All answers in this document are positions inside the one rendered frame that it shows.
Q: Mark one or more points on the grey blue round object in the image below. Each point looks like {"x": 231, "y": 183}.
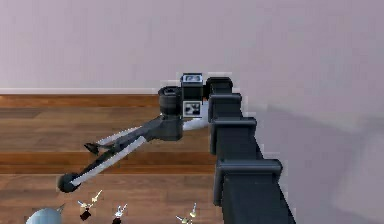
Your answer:
{"x": 45, "y": 216}

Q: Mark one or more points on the pale key with black fob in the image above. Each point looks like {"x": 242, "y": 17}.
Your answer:
{"x": 85, "y": 210}
{"x": 119, "y": 213}

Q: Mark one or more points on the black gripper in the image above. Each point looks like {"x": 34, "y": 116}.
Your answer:
{"x": 170, "y": 128}

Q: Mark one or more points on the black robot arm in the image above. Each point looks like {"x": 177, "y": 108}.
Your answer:
{"x": 245, "y": 186}

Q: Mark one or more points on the small pale yellow key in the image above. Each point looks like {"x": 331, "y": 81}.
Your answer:
{"x": 184, "y": 220}
{"x": 97, "y": 196}
{"x": 193, "y": 210}

